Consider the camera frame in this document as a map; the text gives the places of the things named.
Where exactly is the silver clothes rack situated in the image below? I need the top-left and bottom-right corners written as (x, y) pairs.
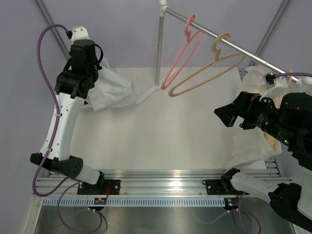
top-left (135, 0), bottom-right (312, 105)

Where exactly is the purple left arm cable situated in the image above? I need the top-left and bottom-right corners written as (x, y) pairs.
top-left (32, 24), bottom-right (108, 231)

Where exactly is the pink plastic hanger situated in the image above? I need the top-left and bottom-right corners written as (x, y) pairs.
top-left (161, 14), bottom-right (204, 90)

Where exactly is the cream white garment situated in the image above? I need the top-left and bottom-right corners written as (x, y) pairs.
top-left (227, 65), bottom-right (282, 169)

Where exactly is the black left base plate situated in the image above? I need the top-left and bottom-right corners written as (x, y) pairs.
top-left (77, 179), bottom-right (121, 195)

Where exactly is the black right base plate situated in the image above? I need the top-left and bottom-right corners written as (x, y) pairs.
top-left (202, 179), bottom-right (244, 195)

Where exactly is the beige hanger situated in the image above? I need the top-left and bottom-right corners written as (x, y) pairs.
top-left (168, 33), bottom-right (246, 98)
top-left (268, 68), bottom-right (294, 149)

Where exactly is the white slotted cable duct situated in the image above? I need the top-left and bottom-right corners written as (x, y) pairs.
top-left (43, 196), bottom-right (225, 207)

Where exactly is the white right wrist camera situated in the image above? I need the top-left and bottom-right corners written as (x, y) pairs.
top-left (260, 74), bottom-right (289, 100)

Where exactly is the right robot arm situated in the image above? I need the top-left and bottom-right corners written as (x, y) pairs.
top-left (214, 92), bottom-right (312, 233)

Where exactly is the white satin garment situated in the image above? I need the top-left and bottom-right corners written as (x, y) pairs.
top-left (83, 58), bottom-right (137, 111)

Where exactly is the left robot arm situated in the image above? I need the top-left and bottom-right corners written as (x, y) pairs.
top-left (30, 39), bottom-right (105, 194)

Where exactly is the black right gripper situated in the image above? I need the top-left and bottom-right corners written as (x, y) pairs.
top-left (214, 90), bottom-right (298, 146)

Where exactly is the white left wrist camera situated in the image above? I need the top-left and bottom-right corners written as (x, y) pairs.
top-left (66, 26), bottom-right (90, 44)

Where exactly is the aluminium mounting rail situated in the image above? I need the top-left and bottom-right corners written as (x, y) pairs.
top-left (36, 157), bottom-right (292, 197)

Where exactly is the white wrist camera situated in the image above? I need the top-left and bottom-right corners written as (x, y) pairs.
top-left (260, 74), bottom-right (289, 100)
top-left (66, 26), bottom-right (90, 44)

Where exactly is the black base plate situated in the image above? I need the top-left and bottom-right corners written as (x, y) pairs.
top-left (77, 179), bottom-right (121, 195)
top-left (202, 179), bottom-right (244, 195)

